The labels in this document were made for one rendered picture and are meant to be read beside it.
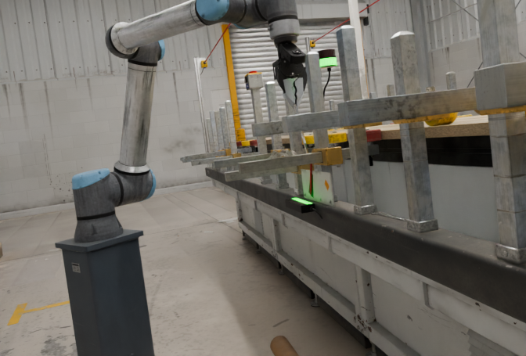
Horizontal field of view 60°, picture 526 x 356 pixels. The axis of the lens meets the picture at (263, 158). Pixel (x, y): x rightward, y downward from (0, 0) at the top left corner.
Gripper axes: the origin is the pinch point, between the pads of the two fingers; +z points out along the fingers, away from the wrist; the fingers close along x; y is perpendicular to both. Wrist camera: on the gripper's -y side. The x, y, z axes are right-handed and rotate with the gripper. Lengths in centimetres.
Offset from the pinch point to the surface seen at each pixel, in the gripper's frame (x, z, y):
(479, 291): -4, 37, -68
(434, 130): -25.5, 12.0, -29.2
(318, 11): -352, -242, 803
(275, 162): 9.3, 16.1, -3.0
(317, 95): -7.5, -2.1, 0.8
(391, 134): -25.5, 12.6, -8.7
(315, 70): -8.0, -9.7, 0.8
